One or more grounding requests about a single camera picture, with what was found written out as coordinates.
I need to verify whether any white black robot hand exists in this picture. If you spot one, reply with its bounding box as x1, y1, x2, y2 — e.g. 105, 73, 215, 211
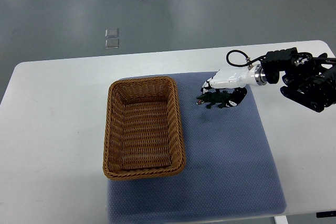
201, 65, 266, 108

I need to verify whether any dark green toy crocodile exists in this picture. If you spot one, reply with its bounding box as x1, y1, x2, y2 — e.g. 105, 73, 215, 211
196, 91, 231, 109

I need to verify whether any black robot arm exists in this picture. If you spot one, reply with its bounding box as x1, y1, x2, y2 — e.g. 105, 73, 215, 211
260, 48, 335, 112

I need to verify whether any brown wicker basket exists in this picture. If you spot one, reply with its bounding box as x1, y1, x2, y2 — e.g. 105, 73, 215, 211
102, 76, 186, 180

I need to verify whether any blue-grey fabric mat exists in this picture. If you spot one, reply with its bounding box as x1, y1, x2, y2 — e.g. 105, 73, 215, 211
107, 72, 287, 223

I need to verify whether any lower floor socket plate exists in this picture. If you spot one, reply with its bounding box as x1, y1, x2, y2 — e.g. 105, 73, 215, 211
105, 39, 119, 49

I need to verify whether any floor socket plate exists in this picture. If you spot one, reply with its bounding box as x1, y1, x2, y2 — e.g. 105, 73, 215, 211
105, 39, 119, 49
105, 28, 119, 38

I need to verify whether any upper floor socket plate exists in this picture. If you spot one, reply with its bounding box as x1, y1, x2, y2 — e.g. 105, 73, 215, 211
105, 28, 119, 38

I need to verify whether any white table leg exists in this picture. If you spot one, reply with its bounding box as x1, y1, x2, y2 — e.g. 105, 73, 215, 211
274, 216, 289, 224

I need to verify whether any black table control panel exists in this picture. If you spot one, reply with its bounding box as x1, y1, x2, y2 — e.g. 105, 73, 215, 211
316, 210, 336, 218

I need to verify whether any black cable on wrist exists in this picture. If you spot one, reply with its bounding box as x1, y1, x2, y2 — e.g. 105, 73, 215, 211
226, 49, 266, 68

